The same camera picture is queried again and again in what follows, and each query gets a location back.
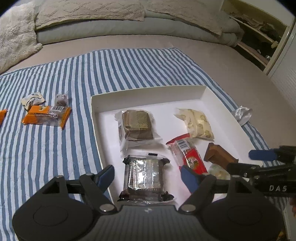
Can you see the yellow cream snack bag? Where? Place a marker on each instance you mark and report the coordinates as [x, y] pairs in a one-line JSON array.
[[196, 123]]

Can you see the white crumpled wrapper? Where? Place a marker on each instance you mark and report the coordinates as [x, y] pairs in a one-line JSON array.
[[242, 115]]

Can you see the brown snack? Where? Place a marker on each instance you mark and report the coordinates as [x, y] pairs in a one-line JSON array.
[[218, 155]]

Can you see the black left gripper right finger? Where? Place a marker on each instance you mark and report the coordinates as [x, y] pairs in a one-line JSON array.
[[200, 187]]

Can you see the white small snack sachet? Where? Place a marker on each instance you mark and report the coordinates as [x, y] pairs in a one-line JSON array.
[[35, 98]]

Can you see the red snack packet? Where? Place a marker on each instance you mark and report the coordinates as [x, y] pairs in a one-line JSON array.
[[185, 153]]

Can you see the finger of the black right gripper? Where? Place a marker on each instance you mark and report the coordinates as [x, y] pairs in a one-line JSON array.
[[256, 173], [281, 154]]

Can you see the white shallow box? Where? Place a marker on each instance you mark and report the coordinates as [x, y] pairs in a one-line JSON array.
[[162, 103]]

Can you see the grey folded duvet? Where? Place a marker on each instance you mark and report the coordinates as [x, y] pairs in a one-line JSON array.
[[57, 30]]

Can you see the clear wafer biscuit packet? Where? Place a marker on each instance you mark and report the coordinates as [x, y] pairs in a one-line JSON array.
[[136, 128]]

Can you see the beige quilted pillow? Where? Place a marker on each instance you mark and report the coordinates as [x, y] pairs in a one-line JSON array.
[[51, 13]]

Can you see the blue striped cloth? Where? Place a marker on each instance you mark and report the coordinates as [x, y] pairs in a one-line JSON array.
[[31, 155]]

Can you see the orange snack bar packet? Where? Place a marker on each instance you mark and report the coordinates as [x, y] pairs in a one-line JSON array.
[[2, 116]]

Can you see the white fluffy pillow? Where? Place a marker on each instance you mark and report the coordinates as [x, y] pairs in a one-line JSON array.
[[18, 36]]

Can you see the right wooden shelf unit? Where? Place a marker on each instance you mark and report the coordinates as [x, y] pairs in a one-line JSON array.
[[267, 26]]

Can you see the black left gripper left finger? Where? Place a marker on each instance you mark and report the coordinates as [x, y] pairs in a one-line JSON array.
[[94, 186]]

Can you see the small clear candy packet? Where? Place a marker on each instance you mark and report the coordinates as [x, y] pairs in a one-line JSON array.
[[62, 100]]

